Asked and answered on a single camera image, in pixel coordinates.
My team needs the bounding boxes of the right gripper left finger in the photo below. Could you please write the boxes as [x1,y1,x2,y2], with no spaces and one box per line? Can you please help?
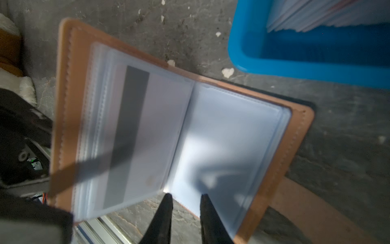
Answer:
[139,193,173,244]

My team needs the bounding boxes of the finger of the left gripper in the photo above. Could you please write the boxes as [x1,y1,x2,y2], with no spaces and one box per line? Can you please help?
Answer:
[1,88,73,244]

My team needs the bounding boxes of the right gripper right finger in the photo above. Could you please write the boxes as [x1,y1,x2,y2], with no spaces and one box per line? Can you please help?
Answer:
[200,194,234,244]

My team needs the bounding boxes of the tan leather card holder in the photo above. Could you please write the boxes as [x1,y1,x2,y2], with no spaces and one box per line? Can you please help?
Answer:
[47,17,381,244]

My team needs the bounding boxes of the pink VIP card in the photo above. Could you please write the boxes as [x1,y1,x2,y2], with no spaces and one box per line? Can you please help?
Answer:
[103,66,194,208]

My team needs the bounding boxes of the blue plastic card tray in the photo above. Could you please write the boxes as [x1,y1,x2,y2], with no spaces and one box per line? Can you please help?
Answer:
[228,1,390,89]

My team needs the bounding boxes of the stack of white cards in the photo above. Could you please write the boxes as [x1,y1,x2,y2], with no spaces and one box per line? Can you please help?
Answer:
[266,0,390,33]

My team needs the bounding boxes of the white teddy bear brown shirt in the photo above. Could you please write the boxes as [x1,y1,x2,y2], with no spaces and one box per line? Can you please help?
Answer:
[1,14,37,107]

